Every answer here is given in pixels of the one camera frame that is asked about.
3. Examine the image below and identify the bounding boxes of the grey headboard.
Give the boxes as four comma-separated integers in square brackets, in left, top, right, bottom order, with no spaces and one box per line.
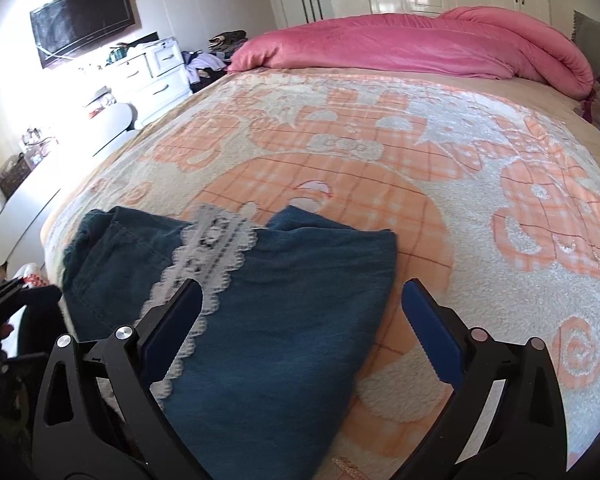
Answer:
[571,10,600,78]

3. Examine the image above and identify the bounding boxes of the orange and white printed blanket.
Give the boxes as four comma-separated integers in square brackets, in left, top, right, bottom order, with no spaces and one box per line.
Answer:
[42,67,600,480]

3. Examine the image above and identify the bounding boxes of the red and white object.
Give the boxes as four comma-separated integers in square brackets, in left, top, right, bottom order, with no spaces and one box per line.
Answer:
[22,262,50,289]

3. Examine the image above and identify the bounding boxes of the blue pants with lace trim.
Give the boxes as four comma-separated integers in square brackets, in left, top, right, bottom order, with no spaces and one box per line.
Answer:
[61,204,399,480]

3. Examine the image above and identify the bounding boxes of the brown patterned bag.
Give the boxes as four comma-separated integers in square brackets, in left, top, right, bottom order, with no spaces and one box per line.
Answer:
[0,152,35,197]

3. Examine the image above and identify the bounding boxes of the white chair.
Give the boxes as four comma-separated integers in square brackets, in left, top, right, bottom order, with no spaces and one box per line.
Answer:
[86,102,137,157]

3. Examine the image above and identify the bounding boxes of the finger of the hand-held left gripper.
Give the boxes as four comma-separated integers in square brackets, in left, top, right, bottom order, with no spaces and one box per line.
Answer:
[0,277,29,314]

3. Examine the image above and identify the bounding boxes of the white desk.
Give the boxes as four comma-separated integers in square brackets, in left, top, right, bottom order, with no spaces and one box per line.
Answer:
[0,157,64,267]

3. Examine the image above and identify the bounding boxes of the white dresser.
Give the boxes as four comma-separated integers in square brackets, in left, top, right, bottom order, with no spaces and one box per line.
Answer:
[77,36,192,113]

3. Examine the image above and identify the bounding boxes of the pile of clothes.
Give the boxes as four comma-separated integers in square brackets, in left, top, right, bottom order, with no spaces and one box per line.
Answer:
[181,29,248,83]

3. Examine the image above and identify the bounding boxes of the black wall television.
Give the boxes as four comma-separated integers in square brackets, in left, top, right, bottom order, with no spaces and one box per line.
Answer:
[29,0,134,70]

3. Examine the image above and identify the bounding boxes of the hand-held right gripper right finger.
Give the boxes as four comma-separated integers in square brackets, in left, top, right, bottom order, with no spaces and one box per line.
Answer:
[401,280,567,480]

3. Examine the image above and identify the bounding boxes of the pink comforter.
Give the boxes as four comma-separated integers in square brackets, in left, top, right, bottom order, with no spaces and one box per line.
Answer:
[227,5,595,102]

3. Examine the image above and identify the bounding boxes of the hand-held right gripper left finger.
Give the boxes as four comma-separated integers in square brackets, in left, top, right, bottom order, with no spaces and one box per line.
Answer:
[31,279,203,480]

